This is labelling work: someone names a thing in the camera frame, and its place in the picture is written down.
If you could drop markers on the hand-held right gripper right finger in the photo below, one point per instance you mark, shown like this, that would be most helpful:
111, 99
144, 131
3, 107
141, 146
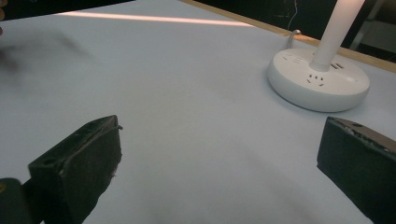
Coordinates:
358, 161

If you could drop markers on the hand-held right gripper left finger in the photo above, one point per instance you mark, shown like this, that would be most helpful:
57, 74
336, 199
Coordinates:
81, 168

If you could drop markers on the white desk lamp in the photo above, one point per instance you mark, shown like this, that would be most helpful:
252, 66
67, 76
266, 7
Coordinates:
317, 81

